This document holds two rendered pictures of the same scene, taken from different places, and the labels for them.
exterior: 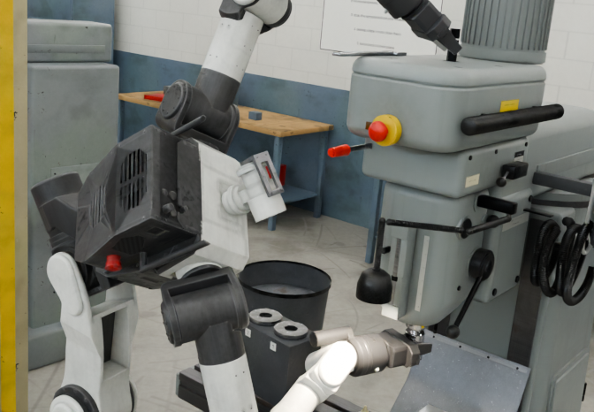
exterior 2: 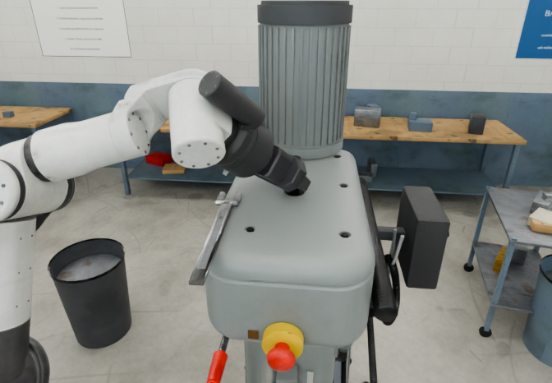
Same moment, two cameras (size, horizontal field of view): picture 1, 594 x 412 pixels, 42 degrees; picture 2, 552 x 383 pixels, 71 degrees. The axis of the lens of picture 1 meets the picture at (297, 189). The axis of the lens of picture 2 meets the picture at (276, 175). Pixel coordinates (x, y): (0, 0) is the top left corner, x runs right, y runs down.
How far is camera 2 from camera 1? 1.14 m
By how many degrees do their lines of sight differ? 31
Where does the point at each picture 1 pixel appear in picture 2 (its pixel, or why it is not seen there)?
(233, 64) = (10, 308)
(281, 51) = (11, 61)
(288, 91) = (28, 89)
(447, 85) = (361, 281)
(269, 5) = (39, 202)
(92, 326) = not seen: outside the picture
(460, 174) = not seen: hidden behind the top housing
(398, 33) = (99, 38)
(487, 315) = not seen: hidden behind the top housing
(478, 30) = (288, 131)
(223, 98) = (11, 363)
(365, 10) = (69, 24)
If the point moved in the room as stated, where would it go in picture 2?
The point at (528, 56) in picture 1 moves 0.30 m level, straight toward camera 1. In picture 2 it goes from (338, 146) to (415, 209)
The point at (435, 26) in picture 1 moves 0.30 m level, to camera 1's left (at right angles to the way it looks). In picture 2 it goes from (293, 177) to (84, 233)
